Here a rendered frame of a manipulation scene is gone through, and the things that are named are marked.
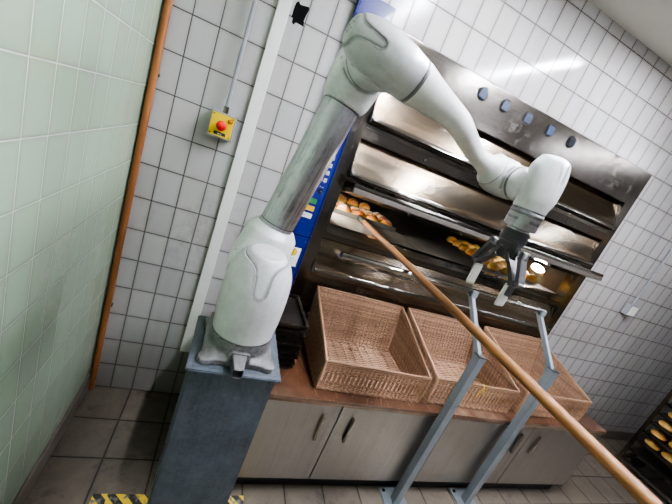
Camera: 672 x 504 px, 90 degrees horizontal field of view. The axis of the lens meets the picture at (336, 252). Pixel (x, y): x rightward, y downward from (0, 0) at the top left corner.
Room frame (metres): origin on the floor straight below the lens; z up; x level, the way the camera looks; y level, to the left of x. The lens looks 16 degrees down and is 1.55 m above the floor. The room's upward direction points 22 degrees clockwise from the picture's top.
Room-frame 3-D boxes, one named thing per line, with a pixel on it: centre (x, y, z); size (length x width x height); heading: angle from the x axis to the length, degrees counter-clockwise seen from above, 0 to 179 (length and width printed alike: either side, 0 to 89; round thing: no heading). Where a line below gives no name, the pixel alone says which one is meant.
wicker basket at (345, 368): (1.56, -0.31, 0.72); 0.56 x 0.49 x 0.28; 110
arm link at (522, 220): (1.00, -0.46, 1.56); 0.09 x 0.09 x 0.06
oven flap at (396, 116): (2.01, -0.75, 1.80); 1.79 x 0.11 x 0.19; 111
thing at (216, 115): (1.43, 0.64, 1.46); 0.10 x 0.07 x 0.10; 111
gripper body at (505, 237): (1.00, -0.46, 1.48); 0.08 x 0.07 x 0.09; 23
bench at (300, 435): (1.71, -0.75, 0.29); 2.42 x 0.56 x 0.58; 111
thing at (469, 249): (2.63, -1.13, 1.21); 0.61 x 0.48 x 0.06; 21
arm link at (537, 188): (1.01, -0.45, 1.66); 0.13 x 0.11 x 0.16; 19
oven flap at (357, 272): (2.01, -0.75, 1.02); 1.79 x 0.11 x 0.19; 111
